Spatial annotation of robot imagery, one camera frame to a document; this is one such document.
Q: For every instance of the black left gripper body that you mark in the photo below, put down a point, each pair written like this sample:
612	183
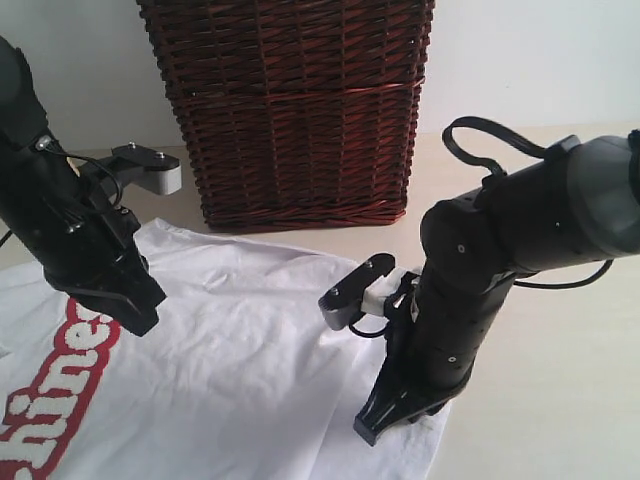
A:
79	235

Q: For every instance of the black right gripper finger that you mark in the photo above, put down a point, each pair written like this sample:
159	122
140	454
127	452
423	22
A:
425	399
391	401

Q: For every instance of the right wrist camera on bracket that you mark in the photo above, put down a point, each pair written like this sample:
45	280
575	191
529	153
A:
376	287

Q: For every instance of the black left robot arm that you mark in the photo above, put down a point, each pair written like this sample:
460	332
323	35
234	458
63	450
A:
22	115

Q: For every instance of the white t-shirt with red lettering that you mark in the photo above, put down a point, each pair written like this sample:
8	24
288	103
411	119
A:
241	378

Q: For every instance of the dark brown wicker basket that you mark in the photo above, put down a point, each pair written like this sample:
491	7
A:
295	114

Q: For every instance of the black and grey right robot arm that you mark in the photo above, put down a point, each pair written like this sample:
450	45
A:
579	205

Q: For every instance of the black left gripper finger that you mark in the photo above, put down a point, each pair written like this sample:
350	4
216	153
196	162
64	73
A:
91	298
134	301

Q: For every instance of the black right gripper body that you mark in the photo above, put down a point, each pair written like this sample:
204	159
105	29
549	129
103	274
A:
468	272

